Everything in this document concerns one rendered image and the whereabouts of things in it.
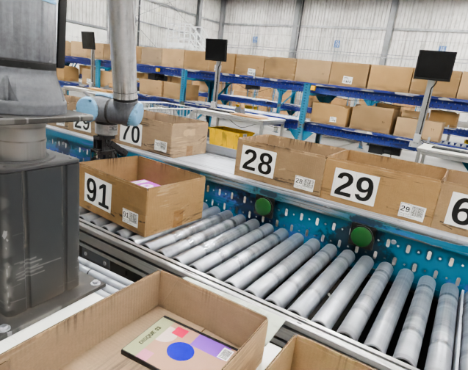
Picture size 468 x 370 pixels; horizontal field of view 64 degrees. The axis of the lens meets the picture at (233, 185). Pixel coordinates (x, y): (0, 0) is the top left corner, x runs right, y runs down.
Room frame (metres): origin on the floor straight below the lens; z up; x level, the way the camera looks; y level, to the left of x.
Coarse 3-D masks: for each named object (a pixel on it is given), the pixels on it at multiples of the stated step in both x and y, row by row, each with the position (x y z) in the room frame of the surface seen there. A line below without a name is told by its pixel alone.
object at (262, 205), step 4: (256, 200) 1.44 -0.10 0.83; (260, 200) 1.43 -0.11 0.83; (264, 200) 1.42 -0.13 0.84; (256, 204) 1.43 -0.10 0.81; (260, 204) 1.42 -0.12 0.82; (264, 204) 1.41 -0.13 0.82; (268, 204) 1.41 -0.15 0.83; (256, 208) 1.43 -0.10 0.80; (260, 208) 1.42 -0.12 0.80; (264, 208) 1.41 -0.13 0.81; (268, 208) 1.41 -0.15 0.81; (260, 212) 1.42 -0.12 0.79; (264, 212) 1.41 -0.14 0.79; (268, 212) 1.41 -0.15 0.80
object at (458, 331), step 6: (462, 294) 1.02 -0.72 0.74; (462, 300) 0.98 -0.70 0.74; (462, 306) 0.95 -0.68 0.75; (462, 312) 0.92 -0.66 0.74; (456, 318) 0.95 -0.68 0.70; (456, 324) 0.90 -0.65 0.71; (456, 330) 0.86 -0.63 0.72; (456, 336) 0.83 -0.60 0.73; (456, 342) 0.79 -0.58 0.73; (456, 348) 0.76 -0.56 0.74; (456, 354) 0.73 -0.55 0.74; (456, 360) 0.71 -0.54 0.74; (456, 366) 0.69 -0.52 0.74
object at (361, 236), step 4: (356, 228) 1.23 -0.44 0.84; (360, 228) 1.22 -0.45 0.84; (364, 228) 1.22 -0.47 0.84; (352, 232) 1.24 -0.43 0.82; (356, 232) 1.23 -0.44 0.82; (360, 232) 1.22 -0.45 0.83; (364, 232) 1.21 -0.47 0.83; (368, 232) 1.21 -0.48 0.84; (352, 236) 1.24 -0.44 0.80; (356, 236) 1.23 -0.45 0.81; (360, 236) 1.22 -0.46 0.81; (364, 236) 1.21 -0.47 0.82; (368, 236) 1.21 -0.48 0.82; (352, 240) 1.24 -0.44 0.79; (356, 240) 1.22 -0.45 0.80; (360, 240) 1.22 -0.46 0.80; (364, 240) 1.21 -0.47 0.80; (368, 240) 1.21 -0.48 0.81; (356, 244) 1.23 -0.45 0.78; (360, 244) 1.22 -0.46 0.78; (364, 244) 1.21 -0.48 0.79
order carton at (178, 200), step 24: (96, 168) 1.43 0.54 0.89; (120, 168) 1.52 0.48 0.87; (144, 168) 1.57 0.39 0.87; (168, 168) 1.49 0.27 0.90; (120, 192) 1.21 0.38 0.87; (144, 192) 1.15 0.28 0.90; (168, 192) 1.22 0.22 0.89; (192, 192) 1.32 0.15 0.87; (120, 216) 1.21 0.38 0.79; (144, 216) 1.15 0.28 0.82; (168, 216) 1.23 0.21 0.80; (192, 216) 1.33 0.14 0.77
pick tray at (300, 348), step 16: (304, 336) 0.59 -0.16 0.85; (288, 352) 0.57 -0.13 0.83; (304, 352) 0.58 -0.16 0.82; (320, 352) 0.57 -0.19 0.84; (336, 352) 0.56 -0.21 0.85; (272, 368) 0.51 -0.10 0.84; (288, 368) 0.58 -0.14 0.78; (304, 368) 0.58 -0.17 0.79; (320, 368) 0.57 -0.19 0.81; (336, 368) 0.55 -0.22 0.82; (352, 368) 0.54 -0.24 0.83; (368, 368) 0.53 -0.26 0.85
